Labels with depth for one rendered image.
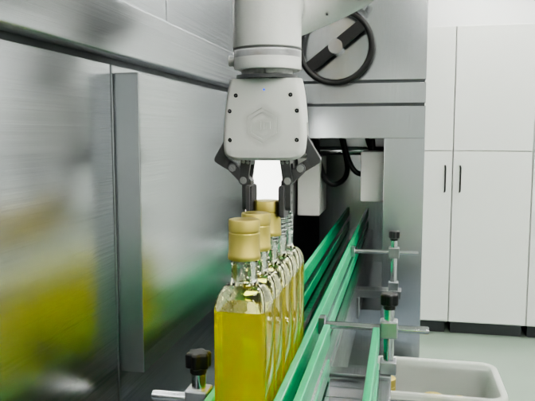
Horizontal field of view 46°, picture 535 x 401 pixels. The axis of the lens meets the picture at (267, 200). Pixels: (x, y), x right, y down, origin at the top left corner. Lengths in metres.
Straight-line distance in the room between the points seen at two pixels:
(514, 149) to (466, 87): 0.53
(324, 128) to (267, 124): 1.06
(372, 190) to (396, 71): 0.36
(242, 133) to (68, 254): 0.26
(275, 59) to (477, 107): 3.88
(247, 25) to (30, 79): 0.28
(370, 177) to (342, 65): 0.34
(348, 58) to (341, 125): 0.19
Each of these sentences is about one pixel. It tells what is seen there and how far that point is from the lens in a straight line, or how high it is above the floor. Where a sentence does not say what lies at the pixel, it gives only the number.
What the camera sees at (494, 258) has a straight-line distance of 4.69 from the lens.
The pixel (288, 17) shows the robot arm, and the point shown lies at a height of 1.56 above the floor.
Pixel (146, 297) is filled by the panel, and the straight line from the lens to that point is 0.75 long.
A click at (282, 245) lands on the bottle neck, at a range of 0.85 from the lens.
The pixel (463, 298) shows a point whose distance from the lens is 4.73.
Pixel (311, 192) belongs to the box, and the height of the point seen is 1.24.
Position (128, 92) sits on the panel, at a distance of 0.73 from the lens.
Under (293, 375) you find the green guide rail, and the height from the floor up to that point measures 1.13.
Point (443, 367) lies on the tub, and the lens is 1.24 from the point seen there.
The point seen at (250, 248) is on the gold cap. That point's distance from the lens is 0.68.
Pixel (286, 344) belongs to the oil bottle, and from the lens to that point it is 0.82.
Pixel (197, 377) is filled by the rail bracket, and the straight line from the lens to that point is 0.74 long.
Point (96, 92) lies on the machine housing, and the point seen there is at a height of 1.47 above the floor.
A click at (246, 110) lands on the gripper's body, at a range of 0.77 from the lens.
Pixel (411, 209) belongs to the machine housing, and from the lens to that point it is 1.82.
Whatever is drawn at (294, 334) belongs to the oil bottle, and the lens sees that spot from 0.88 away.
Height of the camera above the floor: 1.42
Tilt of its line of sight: 6 degrees down
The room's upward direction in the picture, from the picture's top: straight up
